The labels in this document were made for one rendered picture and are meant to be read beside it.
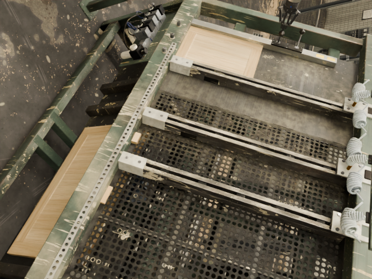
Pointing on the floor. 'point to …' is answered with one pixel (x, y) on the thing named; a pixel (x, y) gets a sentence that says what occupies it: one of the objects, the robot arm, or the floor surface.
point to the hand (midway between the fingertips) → (283, 28)
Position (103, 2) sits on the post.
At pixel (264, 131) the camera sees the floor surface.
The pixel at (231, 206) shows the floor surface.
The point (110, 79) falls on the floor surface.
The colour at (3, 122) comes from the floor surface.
